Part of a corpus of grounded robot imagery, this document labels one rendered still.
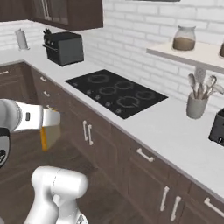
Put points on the brown box with orange edge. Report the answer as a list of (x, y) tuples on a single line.
[(51, 137)]

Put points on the white wall shelf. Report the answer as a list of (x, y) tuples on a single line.
[(189, 56)]

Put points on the grey utensil pot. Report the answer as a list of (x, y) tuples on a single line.
[(196, 107)]

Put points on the black hob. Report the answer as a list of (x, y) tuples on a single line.
[(116, 93)]

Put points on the dark brown jar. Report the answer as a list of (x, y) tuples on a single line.
[(222, 50)]

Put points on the black knife block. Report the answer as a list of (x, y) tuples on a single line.
[(47, 32)]

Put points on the glass jar with brown filling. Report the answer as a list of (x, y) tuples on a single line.
[(184, 40)]

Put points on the silver whisk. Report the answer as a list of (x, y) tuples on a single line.
[(210, 84)]

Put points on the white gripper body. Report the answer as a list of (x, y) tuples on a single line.
[(52, 118)]

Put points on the dark brown drawer front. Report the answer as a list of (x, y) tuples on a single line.
[(59, 100), (54, 83), (163, 166), (201, 215)]

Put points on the dark brown corner cupboard run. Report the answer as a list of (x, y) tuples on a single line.
[(16, 84)]

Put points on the pale wooden spoon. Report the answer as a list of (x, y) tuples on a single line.
[(192, 83)]

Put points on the dark brown cupboard door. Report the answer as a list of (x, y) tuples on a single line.
[(102, 145), (145, 189), (182, 214), (77, 131)]

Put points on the black toaster oven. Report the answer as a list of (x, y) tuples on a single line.
[(66, 48)]

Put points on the pale spatula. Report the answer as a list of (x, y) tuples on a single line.
[(218, 88)]

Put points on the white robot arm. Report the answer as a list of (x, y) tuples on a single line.
[(55, 186)]

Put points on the black toaster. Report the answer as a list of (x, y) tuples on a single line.
[(218, 128)]

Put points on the dark brown wall cupboard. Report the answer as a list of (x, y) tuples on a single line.
[(81, 13)]

